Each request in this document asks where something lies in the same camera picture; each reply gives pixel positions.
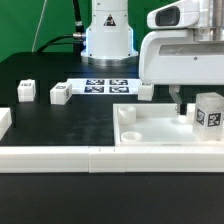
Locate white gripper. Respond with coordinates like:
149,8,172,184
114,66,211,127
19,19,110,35
139,30,224,115

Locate white square tabletop part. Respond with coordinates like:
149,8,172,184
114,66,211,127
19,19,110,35
113,103,224,146

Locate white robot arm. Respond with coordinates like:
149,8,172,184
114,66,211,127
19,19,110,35
81,0,224,103

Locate white sheet with tags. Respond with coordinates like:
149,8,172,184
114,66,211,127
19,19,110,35
68,78,141,95

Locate white left fence piece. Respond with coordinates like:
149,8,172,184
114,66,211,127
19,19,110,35
0,108,12,140

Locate white front fence rail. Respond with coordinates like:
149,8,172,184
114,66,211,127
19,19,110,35
0,146,224,173

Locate black cable bundle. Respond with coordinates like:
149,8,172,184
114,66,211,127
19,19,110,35
35,0,88,54

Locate thin white cable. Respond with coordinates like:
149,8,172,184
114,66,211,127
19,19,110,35
31,0,48,53

